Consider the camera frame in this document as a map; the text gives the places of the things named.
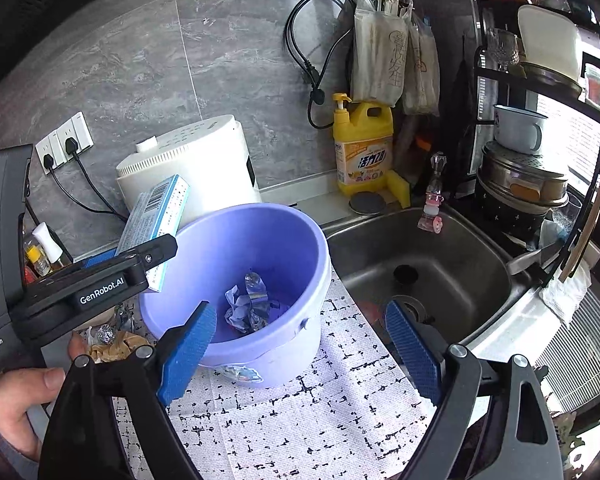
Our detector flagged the stainless steel steamer pot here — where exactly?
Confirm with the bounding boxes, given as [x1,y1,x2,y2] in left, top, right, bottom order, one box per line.
[480,141,571,206]

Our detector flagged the drinking glass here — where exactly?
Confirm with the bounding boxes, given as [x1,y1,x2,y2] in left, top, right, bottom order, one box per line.
[552,192,583,241]

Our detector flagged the blue white cardboard box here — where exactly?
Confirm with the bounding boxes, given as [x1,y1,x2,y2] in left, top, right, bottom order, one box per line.
[116,175,191,293]

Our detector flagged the white printed hanging bag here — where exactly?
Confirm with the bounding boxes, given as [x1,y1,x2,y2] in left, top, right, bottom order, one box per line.
[350,0,416,108]

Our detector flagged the white enamel mug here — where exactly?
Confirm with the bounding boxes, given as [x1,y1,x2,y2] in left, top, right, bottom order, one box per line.
[492,104,551,156]

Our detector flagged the black dish rack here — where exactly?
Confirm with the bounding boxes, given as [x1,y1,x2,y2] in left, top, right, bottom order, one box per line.
[460,0,600,281]

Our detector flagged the clear hanging plastic bag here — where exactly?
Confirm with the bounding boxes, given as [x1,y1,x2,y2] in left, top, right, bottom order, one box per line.
[402,15,441,116]

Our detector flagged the clear plastic wrapper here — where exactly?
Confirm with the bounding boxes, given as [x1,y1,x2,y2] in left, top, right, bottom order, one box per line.
[242,271,269,301]

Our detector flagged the wine glass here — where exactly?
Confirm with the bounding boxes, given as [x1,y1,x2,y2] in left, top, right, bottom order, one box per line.
[486,27,521,73]

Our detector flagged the stainless steel bowl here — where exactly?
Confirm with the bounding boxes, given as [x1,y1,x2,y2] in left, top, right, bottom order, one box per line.
[520,62,583,98]

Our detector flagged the hanging coiled black cable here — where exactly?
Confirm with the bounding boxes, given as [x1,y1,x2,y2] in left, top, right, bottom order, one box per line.
[285,0,356,131]

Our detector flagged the round metal sink plug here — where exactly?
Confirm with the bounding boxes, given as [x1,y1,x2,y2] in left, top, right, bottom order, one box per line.
[348,191,388,216]

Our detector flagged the white wall socket panel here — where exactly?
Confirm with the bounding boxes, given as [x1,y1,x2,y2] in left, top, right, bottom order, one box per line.
[35,111,93,175]

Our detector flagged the stainless steel sink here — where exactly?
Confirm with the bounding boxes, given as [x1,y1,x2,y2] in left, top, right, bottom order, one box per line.
[325,200,536,356]

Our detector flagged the black patterned pot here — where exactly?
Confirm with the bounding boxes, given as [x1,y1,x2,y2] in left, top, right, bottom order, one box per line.
[475,170,551,233]

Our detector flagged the faucet with pink spout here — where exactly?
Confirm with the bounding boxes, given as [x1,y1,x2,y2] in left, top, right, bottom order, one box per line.
[417,152,448,235]

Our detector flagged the yellow sponge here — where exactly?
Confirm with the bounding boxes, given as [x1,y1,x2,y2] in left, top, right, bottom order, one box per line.
[386,170,412,209]

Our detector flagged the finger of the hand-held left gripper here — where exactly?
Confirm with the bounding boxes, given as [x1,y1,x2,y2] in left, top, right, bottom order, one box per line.
[74,234,179,268]

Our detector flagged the white cloth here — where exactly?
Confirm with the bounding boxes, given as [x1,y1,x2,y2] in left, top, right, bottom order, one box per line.
[540,260,593,323]

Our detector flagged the yellow dish soap bottle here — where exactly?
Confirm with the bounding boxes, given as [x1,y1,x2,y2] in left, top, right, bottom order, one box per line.
[332,92,396,198]

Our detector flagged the cream electric kettle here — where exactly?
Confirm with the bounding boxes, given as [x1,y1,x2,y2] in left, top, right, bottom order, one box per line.
[116,115,262,221]

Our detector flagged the crumpled brown paper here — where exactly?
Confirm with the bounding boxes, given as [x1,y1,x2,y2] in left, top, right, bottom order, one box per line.
[87,332,151,363]

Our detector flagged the blue white paper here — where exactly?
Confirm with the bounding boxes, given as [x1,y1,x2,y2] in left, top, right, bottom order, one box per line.
[223,285,288,333]

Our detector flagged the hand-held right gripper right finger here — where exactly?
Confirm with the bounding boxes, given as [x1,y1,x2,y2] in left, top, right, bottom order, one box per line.
[385,301,564,480]

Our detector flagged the white mat with black marks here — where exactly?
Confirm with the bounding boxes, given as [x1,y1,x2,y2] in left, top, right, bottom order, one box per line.
[75,270,436,480]

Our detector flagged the purple plastic bucket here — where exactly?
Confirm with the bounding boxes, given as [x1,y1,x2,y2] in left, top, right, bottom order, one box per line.
[139,203,331,389]

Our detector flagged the black power cable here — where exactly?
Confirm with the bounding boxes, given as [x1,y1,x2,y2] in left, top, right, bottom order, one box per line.
[62,137,131,221]
[40,152,76,266]

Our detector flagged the white top oil sprayer bottle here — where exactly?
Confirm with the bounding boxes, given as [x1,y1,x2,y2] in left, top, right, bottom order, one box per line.
[31,221,63,266]

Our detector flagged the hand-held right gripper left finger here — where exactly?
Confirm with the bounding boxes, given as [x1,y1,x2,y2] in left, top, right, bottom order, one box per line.
[37,300,218,480]

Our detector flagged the person's left hand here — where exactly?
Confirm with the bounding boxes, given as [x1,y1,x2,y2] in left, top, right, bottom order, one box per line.
[0,335,89,459]

